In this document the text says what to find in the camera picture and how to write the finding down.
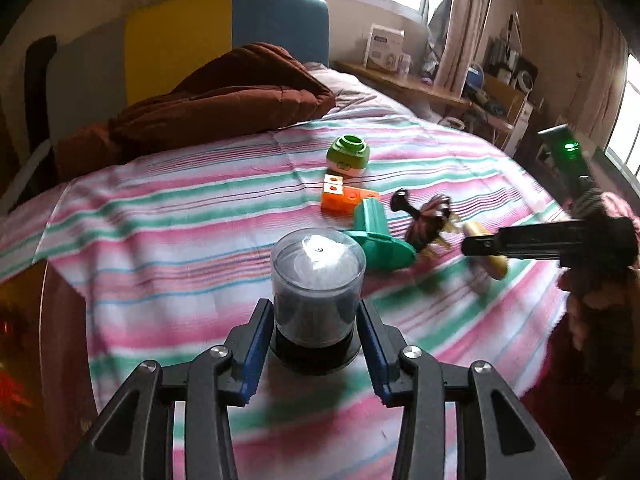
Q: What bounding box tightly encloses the wooden wall shelf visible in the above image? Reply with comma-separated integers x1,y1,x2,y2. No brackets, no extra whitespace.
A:
332,60,473,111

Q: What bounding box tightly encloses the black rolled mat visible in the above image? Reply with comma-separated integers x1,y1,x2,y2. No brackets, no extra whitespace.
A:
24,35,58,161

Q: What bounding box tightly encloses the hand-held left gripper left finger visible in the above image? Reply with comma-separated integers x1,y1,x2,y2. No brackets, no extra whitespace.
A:
60,297,276,480

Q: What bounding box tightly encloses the grey cylinder container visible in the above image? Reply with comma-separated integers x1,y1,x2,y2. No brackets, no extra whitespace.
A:
270,229,368,375

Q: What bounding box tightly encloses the white cardboard box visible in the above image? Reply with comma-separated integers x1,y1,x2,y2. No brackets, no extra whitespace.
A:
364,24,406,71

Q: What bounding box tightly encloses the grey side curtain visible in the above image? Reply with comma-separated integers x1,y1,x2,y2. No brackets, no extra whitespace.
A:
425,0,496,96

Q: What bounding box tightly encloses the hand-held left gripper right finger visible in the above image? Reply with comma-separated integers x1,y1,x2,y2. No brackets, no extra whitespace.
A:
356,299,571,480

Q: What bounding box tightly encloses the grey yellow blue headboard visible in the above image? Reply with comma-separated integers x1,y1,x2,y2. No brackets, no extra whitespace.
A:
46,0,331,151

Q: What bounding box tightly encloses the striped bed sheet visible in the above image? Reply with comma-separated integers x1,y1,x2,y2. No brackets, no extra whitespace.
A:
0,110,576,480

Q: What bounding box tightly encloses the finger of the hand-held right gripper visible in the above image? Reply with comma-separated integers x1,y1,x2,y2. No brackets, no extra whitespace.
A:
461,217,640,267

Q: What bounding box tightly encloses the wooden egg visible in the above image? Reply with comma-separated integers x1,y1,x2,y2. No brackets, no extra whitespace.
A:
462,222,510,280

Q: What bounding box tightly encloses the brown blanket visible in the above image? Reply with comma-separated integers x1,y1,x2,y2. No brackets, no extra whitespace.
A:
52,42,337,181

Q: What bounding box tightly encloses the green round toy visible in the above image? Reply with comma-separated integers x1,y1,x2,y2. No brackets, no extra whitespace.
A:
326,135,372,177

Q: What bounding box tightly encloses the person's dark red garment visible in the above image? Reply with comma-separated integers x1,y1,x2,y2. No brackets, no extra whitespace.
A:
525,335,640,480

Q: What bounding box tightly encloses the cluttered wooden shelf unit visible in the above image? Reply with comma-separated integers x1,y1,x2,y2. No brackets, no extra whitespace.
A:
480,12,548,151

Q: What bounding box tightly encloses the teal plastic piece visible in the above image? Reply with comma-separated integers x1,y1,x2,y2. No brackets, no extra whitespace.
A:
342,197,417,272

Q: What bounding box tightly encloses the person's right forearm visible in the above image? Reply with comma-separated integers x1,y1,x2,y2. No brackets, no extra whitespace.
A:
557,192,640,356

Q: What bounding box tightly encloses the side window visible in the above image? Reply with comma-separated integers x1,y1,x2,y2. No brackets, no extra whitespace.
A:
602,50,640,186

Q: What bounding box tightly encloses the dark brown carved figurine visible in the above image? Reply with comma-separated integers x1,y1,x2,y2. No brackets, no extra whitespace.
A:
391,189,453,261

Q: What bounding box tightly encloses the white foam strip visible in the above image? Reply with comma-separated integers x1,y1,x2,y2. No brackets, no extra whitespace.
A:
0,140,53,216

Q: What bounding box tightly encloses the orange cube block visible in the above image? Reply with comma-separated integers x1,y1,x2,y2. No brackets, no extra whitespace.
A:
320,187,381,218

